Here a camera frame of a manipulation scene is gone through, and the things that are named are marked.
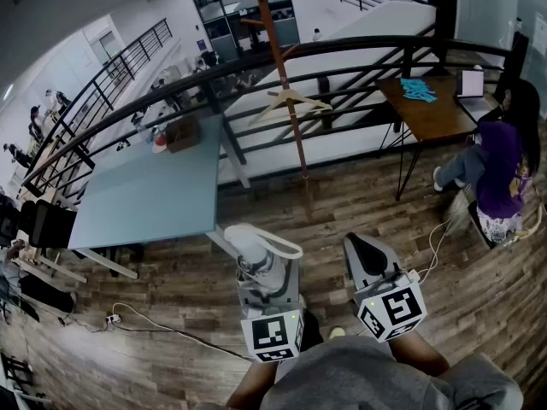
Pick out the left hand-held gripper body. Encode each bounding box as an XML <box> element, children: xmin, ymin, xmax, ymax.
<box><xmin>237</xmin><ymin>258</ymin><xmax>306</xmax><ymax>363</ymax></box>

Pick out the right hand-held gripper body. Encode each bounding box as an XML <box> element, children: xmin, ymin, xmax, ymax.
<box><xmin>352</xmin><ymin>270</ymin><xmax>429</xmax><ymax>343</ymax></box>

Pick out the wooden coat stand pole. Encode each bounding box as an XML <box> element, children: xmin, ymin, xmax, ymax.
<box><xmin>238</xmin><ymin>0</ymin><xmax>334</xmax><ymax>226</ymax></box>

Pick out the person's left forearm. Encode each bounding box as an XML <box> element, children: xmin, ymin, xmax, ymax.
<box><xmin>224</xmin><ymin>359</ymin><xmax>279</xmax><ymax>410</ymax></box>

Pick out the person's right forearm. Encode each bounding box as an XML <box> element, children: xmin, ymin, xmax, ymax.
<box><xmin>388</xmin><ymin>335</ymin><xmax>450</xmax><ymax>378</ymax></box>

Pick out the person's black trouser leg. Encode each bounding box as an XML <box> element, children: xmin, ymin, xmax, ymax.
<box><xmin>301</xmin><ymin>309</ymin><xmax>326</xmax><ymax>350</ymax></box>

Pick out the person's grey sweatshirt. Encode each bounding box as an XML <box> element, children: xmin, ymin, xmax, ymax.
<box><xmin>256</xmin><ymin>335</ymin><xmax>525</xmax><ymax>410</ymax></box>

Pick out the brown wooden table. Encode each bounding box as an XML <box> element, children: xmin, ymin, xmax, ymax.
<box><xmin>374</xmin><ymin>74</ymin><xmax>501</xmax><ymax>202</ymax></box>

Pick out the pale wooden clothes hanger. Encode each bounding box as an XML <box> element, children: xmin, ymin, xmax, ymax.
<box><xmin>247</xmin><ymin>90</ymin><xmax>333</xmax><ymax>127</ymax></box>

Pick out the pile of blue clips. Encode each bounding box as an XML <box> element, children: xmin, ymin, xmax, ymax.
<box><xmin>399</xmin><ymin>78</ymin><xmax>439</xmax><ymax>103</ymax></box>

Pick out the light blue table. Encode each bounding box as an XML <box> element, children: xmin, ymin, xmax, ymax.
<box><xmin>67</xmin><ymin>113</ymin><xmax>251</xmax><ymax>279</ymax></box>

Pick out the grey laptop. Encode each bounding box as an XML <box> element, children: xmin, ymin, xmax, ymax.
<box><xmin>455</xmin><ymin>68</ymin><xmax>501</xmax><ymax>123</ymax></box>

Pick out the brown wooden organizer box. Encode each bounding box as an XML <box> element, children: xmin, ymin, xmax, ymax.
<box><xmin>165</xmin><ymin>115</ymin><xmax>202</xmax><ymax>154</ymax></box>

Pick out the black metal railing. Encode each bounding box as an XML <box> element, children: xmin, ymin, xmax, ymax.
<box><xmin>21</xmin><ymin>34</ymin><xmax>529</xmax><ymax>213</ymax></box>

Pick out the black office chair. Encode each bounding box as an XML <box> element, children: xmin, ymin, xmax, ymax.
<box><xmin>16</xmin><ymin>198</ymin><xmax>78</xmax><ymax>249</ymax></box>

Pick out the black balcony railing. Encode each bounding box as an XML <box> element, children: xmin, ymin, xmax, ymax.
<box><xmin>25</xmin><ymin>17</ymin><xmax>174</xmax><ymax>179</ymax></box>

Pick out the white charging cable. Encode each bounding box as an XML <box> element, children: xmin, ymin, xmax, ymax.
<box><xmin>409</xmin><ymin>220</ymin><xmax>454</xmax><ymax>285</ymax></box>

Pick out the white power strip with cable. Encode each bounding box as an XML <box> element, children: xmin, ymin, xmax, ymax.
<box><xmin>113</xmin><ymin>303</ymin><xmax>257</xmax><ymax>362</ymax></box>

